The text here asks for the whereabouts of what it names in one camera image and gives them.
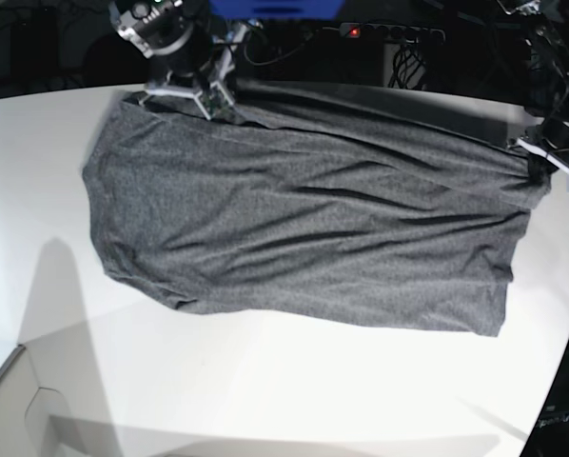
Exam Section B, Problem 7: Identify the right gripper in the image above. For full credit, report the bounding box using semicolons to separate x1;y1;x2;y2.
144;23;251;120

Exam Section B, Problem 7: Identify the grey t-shirt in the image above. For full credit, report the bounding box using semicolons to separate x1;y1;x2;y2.
82;82;550;337

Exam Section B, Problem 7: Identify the blue box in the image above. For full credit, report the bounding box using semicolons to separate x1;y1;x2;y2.
209;0;344;19

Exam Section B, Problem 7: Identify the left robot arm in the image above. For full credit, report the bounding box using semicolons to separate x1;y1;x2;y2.
498;1;569;193

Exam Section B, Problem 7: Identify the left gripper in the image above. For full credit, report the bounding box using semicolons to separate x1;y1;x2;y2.
515;118;569;193

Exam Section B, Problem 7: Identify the black power strip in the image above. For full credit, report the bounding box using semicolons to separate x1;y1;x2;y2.
338;22;446;45

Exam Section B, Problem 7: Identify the black cable bundle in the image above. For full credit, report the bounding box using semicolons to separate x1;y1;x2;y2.
389;41;431;91

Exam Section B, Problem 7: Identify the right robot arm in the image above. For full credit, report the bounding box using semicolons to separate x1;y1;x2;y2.
109;1;251;120

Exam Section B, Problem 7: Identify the white table partition panel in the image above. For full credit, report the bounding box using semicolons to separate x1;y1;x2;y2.
0;346;124;456

